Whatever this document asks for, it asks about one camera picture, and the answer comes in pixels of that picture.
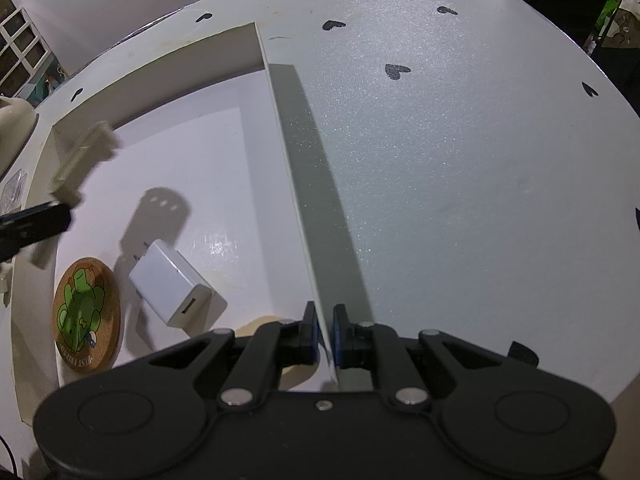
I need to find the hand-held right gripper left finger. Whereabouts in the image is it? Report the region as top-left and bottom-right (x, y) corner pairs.
(149, 302), (321, 409)

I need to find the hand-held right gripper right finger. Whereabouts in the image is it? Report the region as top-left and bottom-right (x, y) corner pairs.
(333, 304), (507, 408)

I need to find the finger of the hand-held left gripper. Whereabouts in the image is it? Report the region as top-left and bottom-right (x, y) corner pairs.
(0, 201), (74, 264)

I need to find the beige plastic holder with handle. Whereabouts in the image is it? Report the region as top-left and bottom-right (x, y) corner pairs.
(49, 120), (121, 207)

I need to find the cork coaster with green bear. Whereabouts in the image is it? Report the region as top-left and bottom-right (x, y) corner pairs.
(52, 257), (122, 374)

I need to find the white USB charger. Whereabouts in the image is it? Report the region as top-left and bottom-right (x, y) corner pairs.
(128, 238), (214, 329)

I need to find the white cardboard box tray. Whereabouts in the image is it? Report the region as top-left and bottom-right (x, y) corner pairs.
(10, 22), (342, 422)

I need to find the cream cat-shaped ceramic container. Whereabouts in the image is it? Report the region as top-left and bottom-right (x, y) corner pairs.
(0, 97), (40, 181)

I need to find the green bag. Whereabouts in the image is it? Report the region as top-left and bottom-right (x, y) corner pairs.
(597, 0), (626, 29)

